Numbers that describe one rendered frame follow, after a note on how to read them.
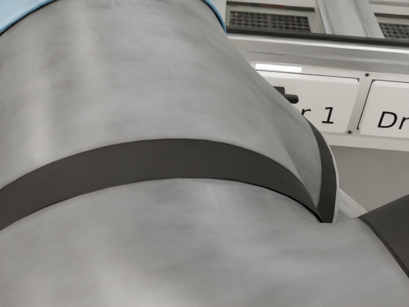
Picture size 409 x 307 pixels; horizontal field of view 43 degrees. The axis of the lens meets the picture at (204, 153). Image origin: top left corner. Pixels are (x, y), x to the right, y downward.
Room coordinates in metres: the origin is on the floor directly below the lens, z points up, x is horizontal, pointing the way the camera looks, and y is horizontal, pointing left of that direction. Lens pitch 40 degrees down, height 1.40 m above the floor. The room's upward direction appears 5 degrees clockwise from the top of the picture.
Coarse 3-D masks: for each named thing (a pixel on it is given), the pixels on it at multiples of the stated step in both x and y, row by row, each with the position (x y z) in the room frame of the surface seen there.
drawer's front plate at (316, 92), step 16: (272, 80) 0.79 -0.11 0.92; (288, 80) 0.79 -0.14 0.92; (304, 80) 0.79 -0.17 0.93; (320, 80) 0.79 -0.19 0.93; (336, 80) 0.79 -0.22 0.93; (352, 80) 0.79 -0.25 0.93; (304, 96) 0.79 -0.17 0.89; (320, 96) 0.79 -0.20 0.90; (336, 96) 0.79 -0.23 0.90; (352, 96) 0.79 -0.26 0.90; (320, 112) 0.79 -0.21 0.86; (336, 112) 0.79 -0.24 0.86; (320, 128) 0.79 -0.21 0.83; (336, 128) 0.79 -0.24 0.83
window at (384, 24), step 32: (224, 0) 0.82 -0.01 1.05; (256, 0) 0.82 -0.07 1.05; (288, 0) 0.82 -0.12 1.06; (320, 0) 0.82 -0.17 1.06; (352, 0) 0.82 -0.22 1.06; (384, 0) 0.82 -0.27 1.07; (288, 32) 0.82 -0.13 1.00; (320, 32) 0.82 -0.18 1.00; (352, 32) 0.82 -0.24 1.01; (384, 32) 0.82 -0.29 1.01
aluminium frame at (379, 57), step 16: (240, 32) 0.82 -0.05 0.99; (256, 32) 0.82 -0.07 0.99; (272, 32) 0.82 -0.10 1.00; (240, 48) 0.81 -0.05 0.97; (256, 48) 0.80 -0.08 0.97; (272, 48) 0.80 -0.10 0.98; (288, 48) 0.80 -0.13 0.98; (304, 48) 0.80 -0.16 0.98; (320, 48) 0.80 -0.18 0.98; (336, 48) 0.80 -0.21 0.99; (352, 48) 0.80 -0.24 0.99; (368, 48) 0.80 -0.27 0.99; (384, 48) 0.80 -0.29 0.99; (400, 48) 0.81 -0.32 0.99; (288, 64) 0.80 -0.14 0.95; (304, 64) 0.80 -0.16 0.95; (320, 64) 0.80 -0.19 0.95; (336, 64) 0.80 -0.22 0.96; (352, 64) 0.80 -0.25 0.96; (368, 64) 0.80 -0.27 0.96; (384, 64) 0.80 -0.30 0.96; (400, 64) 0.80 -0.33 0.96
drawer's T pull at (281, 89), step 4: (276, 88) 0.78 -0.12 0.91; (280, 88) 0.78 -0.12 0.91; (284, 88) 0.78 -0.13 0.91; (280, 92) 0.77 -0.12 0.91; (284, 92) 0.77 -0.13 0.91; (284, 96) 0.75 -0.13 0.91; (288, 96) 0.75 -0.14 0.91; (292, 96) 0.75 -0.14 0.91; (296, 96) 0.75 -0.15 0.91; (288, 100) 0.75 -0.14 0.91; (292, 100) 0.75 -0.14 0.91; (296, 100) 0.75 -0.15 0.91
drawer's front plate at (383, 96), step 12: (372, 84) 0.80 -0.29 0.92; (384, 84) 0.79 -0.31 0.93; (396, 84) 0.79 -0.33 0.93; (408, 84) 0.80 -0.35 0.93; (372, 96) 0.78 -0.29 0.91; (384, 96) 0.78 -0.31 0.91; (396, 96) 0.78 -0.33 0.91; (408, 96) 0.78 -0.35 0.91; (372, 108) 0.78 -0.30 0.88; (384, 108) 0.78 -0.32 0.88; (396, 108) 0.78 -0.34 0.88; (408, 108) 0.78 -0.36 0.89; (360, 120) 0.80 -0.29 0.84; (372, 120) 0.78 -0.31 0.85; (384, 120) 0.78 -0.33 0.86; (408, 120) 0.78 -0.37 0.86; (360, 132) 0.78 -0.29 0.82; (372, 132) 0.78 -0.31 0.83; (384, 132) 0.78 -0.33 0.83; (396, 132) 0.78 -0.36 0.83; (408, 132) 0.78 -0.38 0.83
